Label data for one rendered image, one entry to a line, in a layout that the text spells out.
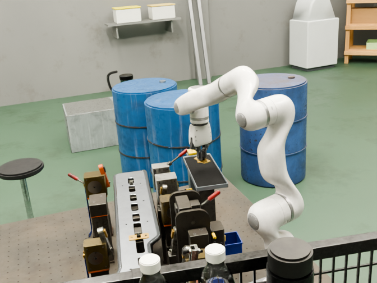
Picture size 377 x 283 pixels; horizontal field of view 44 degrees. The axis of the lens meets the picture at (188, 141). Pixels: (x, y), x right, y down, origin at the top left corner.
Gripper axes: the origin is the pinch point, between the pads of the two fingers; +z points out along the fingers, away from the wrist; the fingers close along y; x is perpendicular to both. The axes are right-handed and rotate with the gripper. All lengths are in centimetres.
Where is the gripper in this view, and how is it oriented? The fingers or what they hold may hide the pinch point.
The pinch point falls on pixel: (201, 154)
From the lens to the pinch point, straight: 211.4
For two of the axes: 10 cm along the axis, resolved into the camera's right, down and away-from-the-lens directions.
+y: -8.2, 2.5, -5.2
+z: 0.7, 9.4, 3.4
